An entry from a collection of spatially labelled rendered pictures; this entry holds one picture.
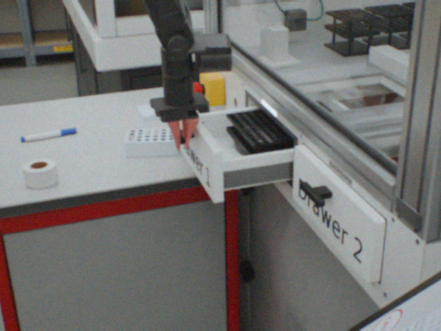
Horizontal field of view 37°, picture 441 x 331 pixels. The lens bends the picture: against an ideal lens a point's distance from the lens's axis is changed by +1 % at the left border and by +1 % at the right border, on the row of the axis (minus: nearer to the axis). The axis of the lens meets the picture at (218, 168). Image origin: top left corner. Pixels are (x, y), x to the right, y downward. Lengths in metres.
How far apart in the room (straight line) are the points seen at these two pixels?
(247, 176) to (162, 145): 0.37
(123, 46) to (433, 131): 1.37
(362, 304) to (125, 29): 1.22
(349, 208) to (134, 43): 1.19
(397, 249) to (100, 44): 1.31
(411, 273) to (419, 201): 0.11
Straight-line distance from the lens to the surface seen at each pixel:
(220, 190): 1.21
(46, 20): 5.50
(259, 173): 1.24
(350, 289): 1.17
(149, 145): 1.56
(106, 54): 2.06
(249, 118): 1.39
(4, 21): 5.51
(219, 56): 1.20
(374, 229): 0.97
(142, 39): 2.07
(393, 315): 0.64
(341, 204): 1.05
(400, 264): 0.97
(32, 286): 1.55
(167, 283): 1.61
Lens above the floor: 1.41
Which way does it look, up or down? 26 degrees down
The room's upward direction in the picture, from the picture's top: 1 degrees counter-clockwise
